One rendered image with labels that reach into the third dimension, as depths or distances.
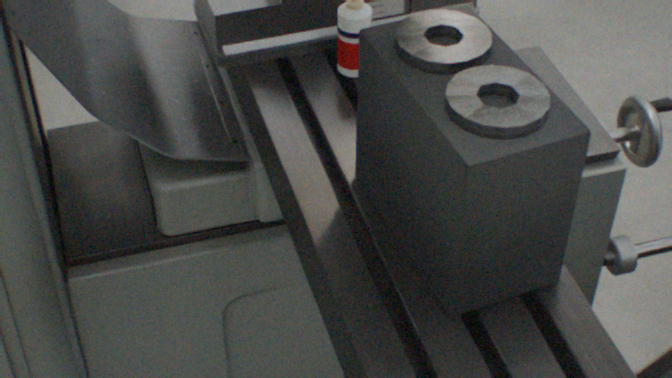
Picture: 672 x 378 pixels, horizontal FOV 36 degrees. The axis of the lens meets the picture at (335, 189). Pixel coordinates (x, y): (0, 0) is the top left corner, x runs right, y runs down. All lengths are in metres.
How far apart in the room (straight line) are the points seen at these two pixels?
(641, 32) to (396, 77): 2.28
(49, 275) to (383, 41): 0.54
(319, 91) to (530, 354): 0.44
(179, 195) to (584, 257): 0.65
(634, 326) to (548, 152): 1.43
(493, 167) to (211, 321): 0.68
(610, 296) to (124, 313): 1.24
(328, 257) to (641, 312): 1.38
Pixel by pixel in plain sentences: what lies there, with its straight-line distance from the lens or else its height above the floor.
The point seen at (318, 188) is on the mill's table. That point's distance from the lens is 1.10.
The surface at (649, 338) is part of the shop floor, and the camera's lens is 2.28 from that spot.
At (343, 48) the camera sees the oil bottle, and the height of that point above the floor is 0.97.
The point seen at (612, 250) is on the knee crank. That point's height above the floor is 0.53.
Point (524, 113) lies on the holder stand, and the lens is 0.89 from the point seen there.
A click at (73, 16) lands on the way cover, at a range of 1.35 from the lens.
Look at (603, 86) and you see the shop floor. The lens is 2.94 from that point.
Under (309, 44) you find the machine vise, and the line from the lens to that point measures 1.29.
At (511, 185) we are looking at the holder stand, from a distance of 0.89.
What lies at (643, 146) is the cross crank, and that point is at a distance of 1.72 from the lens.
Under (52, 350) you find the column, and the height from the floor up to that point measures 0.64.
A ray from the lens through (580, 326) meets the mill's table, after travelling 1.00.
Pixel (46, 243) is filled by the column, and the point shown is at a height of 0.80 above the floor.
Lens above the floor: 1.67
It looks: 42 degrees down
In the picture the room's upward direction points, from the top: 1 degrees clockwise
